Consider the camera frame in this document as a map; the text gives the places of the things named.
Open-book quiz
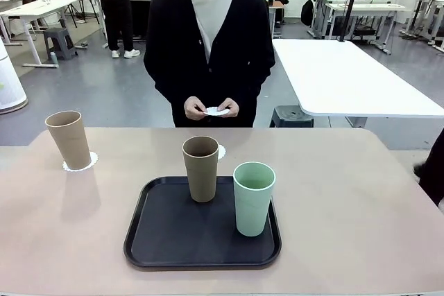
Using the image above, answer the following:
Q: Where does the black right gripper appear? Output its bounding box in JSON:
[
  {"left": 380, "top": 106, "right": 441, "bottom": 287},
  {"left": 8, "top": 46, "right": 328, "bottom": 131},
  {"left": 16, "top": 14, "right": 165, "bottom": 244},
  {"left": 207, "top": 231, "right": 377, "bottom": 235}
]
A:
[{"left": 413, "top": 136, "right": 444, "bottom": 209}]

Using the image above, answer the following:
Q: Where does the pale green cup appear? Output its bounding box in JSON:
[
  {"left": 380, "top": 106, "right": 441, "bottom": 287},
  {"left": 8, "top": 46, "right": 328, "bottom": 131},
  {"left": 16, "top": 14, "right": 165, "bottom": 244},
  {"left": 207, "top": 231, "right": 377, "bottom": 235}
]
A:
[{"left": 232, "top": 161, "right": 277, "bottom": 238}]

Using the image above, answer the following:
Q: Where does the olive brown cup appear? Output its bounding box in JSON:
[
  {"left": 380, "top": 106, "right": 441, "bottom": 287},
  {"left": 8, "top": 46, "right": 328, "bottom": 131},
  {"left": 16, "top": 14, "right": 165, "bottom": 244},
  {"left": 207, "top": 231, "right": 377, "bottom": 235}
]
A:
[{"left": 182, "top": 136, "right": 221, "bottom": 203}]

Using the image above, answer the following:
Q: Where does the light tan cup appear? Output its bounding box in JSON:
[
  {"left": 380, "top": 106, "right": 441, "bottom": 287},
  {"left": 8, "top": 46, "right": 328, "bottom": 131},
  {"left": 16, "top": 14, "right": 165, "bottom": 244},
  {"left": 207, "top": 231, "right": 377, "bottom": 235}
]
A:
[{"left": 44, "top": 110, "right": 93, "bottom": 171}]

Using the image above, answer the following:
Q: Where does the person left forearm black sleeve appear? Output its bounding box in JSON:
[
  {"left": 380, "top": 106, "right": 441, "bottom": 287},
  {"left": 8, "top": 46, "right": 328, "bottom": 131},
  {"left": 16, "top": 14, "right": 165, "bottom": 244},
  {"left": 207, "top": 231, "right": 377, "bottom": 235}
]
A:
[{"left": 235, "top": 56, "right": 276, "bottom": 110}]

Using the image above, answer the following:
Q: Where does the person right forearm black sleeve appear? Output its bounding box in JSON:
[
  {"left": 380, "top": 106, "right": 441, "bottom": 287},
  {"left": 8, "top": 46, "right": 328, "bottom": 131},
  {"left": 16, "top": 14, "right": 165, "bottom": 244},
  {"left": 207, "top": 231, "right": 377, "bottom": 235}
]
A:
[{"left": 144, "top": 60, "right": 194, "bottom": 110}]

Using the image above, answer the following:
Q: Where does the person left hand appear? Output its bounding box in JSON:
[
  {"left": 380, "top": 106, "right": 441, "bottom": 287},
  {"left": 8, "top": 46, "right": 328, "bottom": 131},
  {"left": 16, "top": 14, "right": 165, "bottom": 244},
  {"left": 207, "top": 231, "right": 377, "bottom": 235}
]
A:
[{"left": 216, "top": 98, "right": 240, "bottom": 119}]

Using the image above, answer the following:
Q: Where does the person right hand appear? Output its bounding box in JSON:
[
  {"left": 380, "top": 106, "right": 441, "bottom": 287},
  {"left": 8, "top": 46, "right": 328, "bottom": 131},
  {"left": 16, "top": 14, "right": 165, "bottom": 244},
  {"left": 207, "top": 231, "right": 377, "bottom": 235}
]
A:
[{"left": 183, "top": 96, "right": 209, "bottom": 121}]

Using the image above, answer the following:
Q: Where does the large white table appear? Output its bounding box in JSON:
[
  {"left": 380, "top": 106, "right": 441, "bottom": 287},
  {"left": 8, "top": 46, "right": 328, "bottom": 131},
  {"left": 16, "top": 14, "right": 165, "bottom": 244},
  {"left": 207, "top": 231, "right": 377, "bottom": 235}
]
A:
[{"left": 271, "top": 38, "right": 444, "bottom": 130}]

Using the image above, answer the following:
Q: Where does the dark grey plastic stool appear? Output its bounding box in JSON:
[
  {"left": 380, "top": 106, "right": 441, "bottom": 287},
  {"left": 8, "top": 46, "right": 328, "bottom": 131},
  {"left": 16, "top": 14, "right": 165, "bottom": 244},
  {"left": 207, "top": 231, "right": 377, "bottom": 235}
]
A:
[{"left": 269, "top": 105, "right": 315, "bottom": 129}]

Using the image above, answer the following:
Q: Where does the black backpack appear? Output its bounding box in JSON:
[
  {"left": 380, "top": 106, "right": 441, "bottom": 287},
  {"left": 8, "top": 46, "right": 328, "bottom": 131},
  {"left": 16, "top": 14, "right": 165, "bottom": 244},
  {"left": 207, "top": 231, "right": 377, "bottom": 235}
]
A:
[{"left": 300, "top": 0, "right": 315, "bottom": 27}]

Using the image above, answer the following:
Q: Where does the brown topped table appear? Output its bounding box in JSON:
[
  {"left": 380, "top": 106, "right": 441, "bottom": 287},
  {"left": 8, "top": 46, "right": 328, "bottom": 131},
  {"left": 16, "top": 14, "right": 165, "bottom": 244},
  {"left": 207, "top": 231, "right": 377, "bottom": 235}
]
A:
[{"left": 268, "top": 0, "right": 285, "bottom": 39}]

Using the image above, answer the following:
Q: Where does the black plastic tray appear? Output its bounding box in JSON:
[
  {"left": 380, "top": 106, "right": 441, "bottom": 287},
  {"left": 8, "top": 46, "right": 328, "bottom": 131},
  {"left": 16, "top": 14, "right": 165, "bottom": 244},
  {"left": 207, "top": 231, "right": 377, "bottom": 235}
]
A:
[{"left": 123, "top": 175, "right": 282, "bottom": 272}]

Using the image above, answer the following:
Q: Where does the person in black cardigan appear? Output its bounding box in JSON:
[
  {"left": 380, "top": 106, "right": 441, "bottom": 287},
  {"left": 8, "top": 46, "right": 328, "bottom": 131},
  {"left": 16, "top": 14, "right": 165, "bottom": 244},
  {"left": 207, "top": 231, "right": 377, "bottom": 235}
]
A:
[{"left": 143, "top": 0, "right": 276, "bottom": 129}]

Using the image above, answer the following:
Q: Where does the black draped table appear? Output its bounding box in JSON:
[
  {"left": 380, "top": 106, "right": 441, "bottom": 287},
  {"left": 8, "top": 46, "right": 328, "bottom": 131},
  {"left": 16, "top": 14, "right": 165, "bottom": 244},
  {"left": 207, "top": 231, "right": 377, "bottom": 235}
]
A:
[{"left": 126, "top": 0, "right": 153, "bottom": 40}]

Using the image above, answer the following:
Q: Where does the grey step stool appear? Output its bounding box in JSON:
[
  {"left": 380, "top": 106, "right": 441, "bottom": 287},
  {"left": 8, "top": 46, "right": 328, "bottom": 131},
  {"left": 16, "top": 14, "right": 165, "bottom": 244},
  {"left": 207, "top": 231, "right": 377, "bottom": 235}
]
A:
[{"left": 42, "top": 27, "right": 78, "bottom": 61}]

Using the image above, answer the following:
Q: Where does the white cylindrical air purifier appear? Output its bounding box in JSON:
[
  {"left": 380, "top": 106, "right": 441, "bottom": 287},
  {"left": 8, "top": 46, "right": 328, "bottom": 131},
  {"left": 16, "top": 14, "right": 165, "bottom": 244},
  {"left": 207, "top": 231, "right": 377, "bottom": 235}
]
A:
[{"left": 0, "top": 37, "right": 28, "bottom": 115}]

